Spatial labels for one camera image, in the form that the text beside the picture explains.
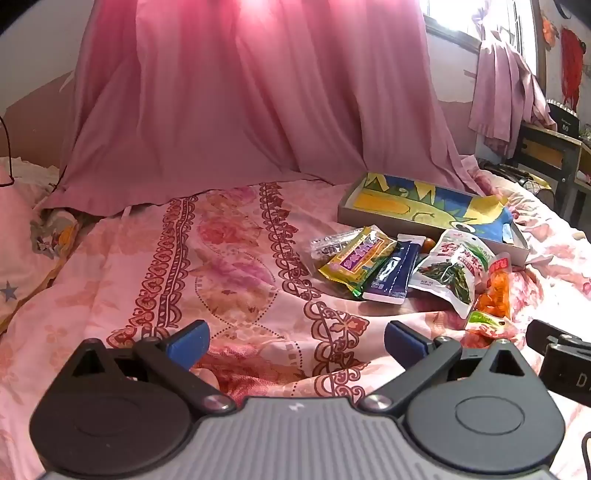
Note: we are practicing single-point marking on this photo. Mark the black box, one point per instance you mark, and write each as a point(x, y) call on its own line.
point(561, 122)

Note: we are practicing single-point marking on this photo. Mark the small orange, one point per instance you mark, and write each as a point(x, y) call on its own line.
point(430, 244)

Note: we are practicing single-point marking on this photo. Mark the white green seaweed packet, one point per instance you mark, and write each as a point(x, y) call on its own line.
point(452, 272)

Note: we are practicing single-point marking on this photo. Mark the pink star pillow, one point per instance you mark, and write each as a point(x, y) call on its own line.
point(18, 221)

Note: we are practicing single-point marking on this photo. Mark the large pink hanging cloth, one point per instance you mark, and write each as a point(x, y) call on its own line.
point(231, 92)

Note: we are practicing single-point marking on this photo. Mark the clear rice cake packet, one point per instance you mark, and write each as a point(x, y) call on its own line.
point(328, 247)

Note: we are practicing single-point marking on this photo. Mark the white green label snack packet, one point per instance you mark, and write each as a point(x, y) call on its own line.
point(485, 321)

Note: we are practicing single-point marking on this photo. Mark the dark blue snack packet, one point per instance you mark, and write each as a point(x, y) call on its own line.
point(392, 277)

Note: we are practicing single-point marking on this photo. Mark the red wall decoration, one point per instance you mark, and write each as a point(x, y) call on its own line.
point(572, 60)

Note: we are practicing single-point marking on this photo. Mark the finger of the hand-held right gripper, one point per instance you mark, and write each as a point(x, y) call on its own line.
point(547, 336)

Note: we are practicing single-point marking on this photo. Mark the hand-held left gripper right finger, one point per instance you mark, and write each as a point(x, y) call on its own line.
point(406, 344)

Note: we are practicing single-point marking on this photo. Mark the orange snack packet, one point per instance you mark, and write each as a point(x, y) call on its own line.
point(496, 290)

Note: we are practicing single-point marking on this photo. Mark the yellow snack packet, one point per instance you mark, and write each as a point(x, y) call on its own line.
point(358, 263)

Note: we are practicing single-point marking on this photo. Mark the pink floral bedsheet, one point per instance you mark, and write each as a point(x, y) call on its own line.
point(138, 277)

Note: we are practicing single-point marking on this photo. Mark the wooden desk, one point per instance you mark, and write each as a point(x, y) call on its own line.
point(570, 157)

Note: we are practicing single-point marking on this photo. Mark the grey printed cloth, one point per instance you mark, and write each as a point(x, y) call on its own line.
point(51, 230)

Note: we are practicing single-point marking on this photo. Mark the light pink window curtain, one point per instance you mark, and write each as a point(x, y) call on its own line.
point(498, 92)

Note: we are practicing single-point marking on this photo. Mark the grey box with painted lining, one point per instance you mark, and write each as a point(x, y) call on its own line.
point(415, 203)

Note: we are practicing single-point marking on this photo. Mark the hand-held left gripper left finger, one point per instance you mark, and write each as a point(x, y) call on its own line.
point(189, 344)

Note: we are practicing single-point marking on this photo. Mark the dark bag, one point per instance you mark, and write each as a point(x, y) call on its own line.
point(512, 173)

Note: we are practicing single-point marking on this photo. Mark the window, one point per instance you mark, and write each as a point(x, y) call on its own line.
point(450, 11)

